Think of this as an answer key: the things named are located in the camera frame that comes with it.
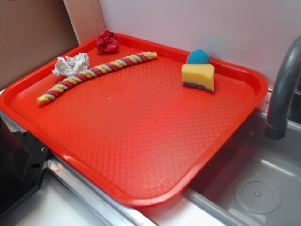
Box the brown cardboard panel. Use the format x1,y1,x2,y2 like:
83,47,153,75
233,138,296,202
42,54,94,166
0,0,105,89

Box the crumpled white paper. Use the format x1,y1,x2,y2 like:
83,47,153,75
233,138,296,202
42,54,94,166
52,53,90,77

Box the grey plastic sink basin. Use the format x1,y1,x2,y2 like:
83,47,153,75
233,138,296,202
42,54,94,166
183,110,301,226

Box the blue crocheted ball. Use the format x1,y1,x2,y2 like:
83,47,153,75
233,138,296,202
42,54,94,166
186,49,210,64

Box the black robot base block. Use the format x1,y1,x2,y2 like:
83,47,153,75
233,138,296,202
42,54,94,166
0,119,50,216

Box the yellow sponge with grey pad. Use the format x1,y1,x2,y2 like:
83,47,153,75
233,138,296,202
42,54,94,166
181,64,215,92

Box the multicolour twisted rope toy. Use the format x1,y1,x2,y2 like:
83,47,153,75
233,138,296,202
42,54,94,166
37,52,158,104

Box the red plastic tray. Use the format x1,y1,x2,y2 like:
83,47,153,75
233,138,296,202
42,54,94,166
0,34,268,207

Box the grey faucet spout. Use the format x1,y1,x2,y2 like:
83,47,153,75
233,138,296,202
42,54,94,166
265,37,301,140

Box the crumpled red cloth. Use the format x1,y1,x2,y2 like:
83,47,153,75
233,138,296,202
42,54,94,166
96,29,119,54

